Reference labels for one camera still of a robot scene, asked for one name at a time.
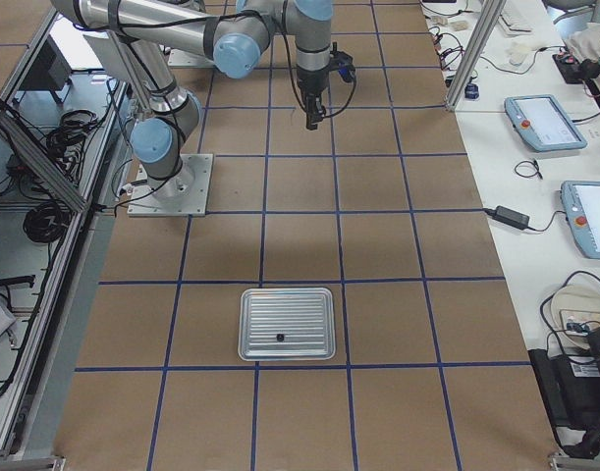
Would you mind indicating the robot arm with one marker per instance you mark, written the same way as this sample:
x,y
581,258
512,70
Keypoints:
x,y
186,57

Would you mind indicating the teach pendant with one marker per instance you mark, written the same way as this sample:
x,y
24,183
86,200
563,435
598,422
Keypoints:
x,y
542,123
581,203

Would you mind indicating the aluminium frame post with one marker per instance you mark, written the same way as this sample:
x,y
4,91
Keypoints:
x,y
489,15

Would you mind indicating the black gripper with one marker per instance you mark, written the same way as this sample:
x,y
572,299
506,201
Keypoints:
x,y
310,82

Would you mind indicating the far teach pendant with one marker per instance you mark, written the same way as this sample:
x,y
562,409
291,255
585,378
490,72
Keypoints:
x,y
542,123

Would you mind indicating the ribbed silver metal tray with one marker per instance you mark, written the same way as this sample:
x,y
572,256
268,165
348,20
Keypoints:
x,y
305,316

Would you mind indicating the black power adapter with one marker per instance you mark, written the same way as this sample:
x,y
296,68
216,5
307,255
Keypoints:
x,y
509,217

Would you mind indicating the near teach pendant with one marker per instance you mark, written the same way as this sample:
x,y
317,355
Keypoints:
x,y
581,203

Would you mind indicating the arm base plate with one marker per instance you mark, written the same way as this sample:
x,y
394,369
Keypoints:
x,y
185,194

